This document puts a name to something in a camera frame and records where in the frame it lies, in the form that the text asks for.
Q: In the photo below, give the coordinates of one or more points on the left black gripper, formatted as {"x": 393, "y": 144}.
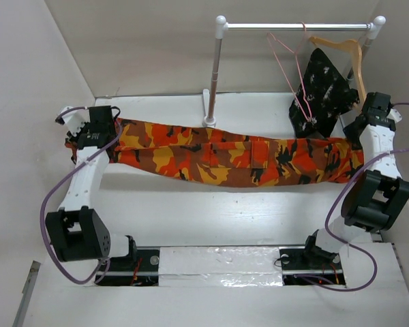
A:
{"x": 73, "y": 139}

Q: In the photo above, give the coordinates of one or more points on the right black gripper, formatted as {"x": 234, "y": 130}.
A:
{"x": 350, "y": 132}

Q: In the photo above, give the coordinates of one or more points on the orange camouflage trousers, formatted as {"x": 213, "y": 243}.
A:
{"x": 217, "y": 157}

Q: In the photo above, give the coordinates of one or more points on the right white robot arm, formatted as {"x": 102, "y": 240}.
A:
{"x": 376, "y": 194}

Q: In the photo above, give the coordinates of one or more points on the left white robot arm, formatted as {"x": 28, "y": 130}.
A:
{"x": 75, "y": 229}

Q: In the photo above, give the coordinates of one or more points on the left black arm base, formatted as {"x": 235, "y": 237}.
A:
{"x": 136, "y": 270}

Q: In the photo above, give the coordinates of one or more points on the wooden clothes hanger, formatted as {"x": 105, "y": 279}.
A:
{"x": 353, "y": 48}

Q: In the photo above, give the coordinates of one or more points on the black white patterned garment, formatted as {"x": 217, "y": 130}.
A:
{"x": 323, "y": 96}

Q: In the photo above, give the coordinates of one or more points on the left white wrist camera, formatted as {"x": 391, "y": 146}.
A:
{"x": 72, "y": 119}

